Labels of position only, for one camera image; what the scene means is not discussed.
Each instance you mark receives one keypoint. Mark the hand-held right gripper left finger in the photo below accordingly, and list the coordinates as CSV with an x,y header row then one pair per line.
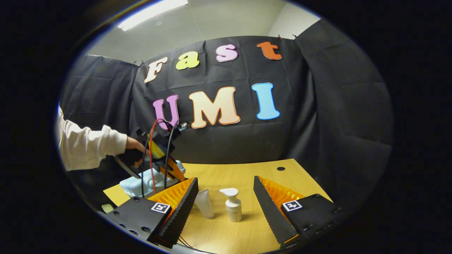
x,y
180,215

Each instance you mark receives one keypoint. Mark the white skin care tube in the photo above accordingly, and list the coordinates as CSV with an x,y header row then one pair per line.
x,y
205,204

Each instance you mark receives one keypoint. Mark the light blue suitcase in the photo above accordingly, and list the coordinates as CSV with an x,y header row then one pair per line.
x,y
132,185

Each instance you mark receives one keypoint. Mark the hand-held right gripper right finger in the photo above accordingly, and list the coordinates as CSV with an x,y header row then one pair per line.
x,y
272,215

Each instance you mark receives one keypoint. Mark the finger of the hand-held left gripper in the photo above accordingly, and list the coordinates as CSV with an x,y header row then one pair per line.
x,y
173,171

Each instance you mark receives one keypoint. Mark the white pump bottle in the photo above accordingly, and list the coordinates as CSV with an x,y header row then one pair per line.
x,y
233,211

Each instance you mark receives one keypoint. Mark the black backdrop cloth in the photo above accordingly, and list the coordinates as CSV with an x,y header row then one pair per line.
x,y
317,116

